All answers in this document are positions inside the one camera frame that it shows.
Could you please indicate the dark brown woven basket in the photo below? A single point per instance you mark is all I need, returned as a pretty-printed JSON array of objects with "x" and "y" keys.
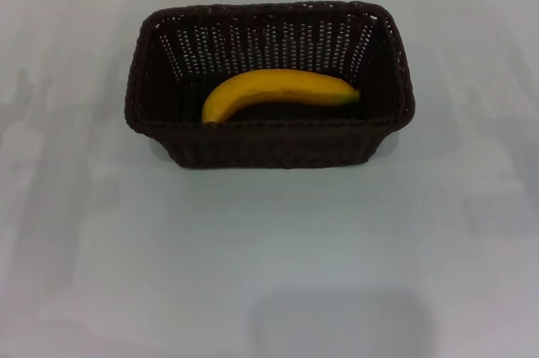
[{"x": 269, "y": 147}]

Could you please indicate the yellow banana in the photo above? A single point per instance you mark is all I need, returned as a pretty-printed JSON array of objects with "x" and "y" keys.
[{"x": 261, "y": 86}]

